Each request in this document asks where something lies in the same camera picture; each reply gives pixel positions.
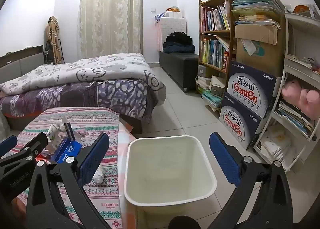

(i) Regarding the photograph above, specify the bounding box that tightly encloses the stack of papers on box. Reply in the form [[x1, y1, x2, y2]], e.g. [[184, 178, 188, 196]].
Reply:
[[232, 0, 285, 29]]

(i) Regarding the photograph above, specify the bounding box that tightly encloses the pink plush toy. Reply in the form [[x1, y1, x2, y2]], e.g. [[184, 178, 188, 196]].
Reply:
[[281, 80, 320, 120]]

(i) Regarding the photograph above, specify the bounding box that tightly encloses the plaid garment on rack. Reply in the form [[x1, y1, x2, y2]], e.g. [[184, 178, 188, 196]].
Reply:
[[44, 17, 65, 65]]

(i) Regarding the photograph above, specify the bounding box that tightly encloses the cream lace curtain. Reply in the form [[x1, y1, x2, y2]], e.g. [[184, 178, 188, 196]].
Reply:
[[77, 0, 143, 58]]

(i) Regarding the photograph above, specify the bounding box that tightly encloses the white metal shelf rack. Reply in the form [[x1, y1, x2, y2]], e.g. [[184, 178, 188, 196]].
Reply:
[[254, 12, 319, 172]]

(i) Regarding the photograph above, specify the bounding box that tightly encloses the upper Ganten water box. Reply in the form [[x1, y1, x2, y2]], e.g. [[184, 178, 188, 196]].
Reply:
[[227, 61, 281, 118]]

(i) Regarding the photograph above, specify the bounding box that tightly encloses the white tissue ball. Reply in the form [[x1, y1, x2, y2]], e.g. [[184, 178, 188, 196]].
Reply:
[[93, 164, 104, 184]]

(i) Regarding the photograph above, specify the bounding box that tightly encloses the black storage bench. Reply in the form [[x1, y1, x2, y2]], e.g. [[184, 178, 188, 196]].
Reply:
[[159, 52, 199, 92]]

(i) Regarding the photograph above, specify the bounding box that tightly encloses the patterned striped tablecloth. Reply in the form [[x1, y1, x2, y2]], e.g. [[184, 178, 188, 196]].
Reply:
[[8, 107, 135, 228]]

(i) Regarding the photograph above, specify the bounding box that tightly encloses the blue carton box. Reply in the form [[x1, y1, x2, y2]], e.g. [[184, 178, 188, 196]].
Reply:
[[50, 137, 82, 163]]

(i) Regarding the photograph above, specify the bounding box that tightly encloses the dark clothes pile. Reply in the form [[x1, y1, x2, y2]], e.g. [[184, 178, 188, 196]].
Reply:
[[163, 32, 195, 53]]

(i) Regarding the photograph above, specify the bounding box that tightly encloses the ganten water box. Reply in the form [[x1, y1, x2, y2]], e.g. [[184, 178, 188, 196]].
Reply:
[[227, 61, 281, 118], [219, 93, 268, 150]]

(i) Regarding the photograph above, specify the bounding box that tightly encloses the wooden bookshelf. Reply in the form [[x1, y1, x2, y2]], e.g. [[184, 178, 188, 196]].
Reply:
[[198, 0, 236, 83]]

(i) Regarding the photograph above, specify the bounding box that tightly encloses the books stack on floor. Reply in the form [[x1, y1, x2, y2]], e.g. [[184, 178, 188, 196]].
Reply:
[[195, 75, 225, 112]]

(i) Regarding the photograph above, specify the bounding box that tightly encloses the white pink drawer cabinet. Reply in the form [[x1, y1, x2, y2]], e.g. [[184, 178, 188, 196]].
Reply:
[[155, 15, 187, 52]]

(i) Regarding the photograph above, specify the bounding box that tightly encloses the grey bed headboard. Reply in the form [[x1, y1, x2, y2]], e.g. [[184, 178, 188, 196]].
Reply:
[[0, 45, 44, 83]]

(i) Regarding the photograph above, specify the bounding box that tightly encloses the green white paper package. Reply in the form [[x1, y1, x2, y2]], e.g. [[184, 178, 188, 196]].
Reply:
[[47, 119, 66, 144]]

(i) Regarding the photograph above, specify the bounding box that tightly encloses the lower Ganten water box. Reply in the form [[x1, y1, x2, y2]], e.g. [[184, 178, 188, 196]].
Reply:
[[219, 93, 268, 150]]

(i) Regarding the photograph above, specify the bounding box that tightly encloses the brown cardboard box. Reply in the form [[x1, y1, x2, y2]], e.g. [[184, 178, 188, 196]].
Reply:
[[234, 24, 286, 77]]

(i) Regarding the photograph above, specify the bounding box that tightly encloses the white plastic trash bin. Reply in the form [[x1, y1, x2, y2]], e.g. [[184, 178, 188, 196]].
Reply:
[[124, 135, 217, 228]]

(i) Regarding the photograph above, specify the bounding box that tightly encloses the white cartoon print quilt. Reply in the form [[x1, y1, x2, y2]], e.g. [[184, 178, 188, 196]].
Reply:
[[1, 53, 166, 104]]

